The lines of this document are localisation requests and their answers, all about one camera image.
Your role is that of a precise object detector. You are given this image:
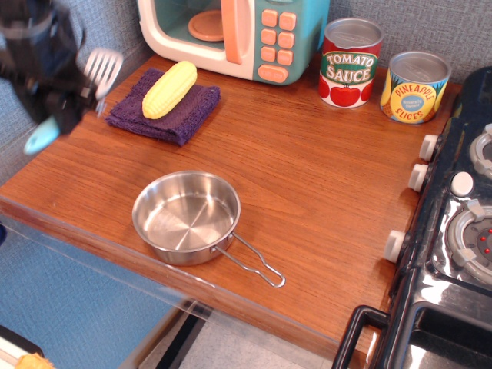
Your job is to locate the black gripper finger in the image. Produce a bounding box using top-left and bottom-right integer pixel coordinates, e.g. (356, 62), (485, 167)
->
(17, 79), (51, 125)
(52, 96), (85, 135)

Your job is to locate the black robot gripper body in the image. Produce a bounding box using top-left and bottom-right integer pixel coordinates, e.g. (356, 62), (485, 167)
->
(1, 18), (85, 113)

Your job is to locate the white spatula teal handle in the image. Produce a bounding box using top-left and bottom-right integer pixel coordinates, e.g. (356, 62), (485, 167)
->
(23, 48), (124, 155)

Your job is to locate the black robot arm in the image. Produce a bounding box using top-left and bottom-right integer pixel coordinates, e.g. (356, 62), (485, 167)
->
(1, 1), (97, 135)

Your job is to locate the yellow toy corn cob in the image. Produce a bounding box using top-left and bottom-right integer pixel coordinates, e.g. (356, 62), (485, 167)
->
(141, 61), (198, 120)

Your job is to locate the purple folded cloth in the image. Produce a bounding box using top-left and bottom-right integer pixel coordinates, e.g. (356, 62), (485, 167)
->
(105, 68), (221, 146)

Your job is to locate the stainless steel pan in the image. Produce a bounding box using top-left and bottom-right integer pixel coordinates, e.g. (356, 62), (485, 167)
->
(132, 171), (286, 288)

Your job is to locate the teal toy microwave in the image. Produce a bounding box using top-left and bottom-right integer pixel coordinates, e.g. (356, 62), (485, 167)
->
(138, 1), (330, 85)

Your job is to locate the orange object at corner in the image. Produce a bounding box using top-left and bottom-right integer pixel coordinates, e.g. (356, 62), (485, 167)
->
(15, 353), (55, 369)

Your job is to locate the tomato sauce can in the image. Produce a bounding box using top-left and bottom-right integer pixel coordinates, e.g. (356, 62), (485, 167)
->
(318, 18), (384, 108)

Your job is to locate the pineapple slices can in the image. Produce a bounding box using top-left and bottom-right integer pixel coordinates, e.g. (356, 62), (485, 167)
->
(380, 51), (451, 125)

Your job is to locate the white stove knob front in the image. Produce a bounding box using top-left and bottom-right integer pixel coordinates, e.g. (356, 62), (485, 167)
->
(384, 230), (406, 264)

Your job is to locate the white stove knob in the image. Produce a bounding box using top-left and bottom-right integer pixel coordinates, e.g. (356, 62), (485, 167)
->
(384, 230), (406, 264)
(419, 135), (439, 162)
(407, 164), (428, 192)

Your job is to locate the white stove knob middle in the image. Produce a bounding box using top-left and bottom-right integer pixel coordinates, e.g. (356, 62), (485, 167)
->
(407, 164), (428, 192)

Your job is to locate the white stove knob rear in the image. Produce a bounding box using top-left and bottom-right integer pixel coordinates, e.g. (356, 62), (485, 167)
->
(419, 135), (439, 162)

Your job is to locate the black toy stove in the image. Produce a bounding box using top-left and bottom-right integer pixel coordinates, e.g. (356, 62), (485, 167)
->
(333, 67), (491, 368)

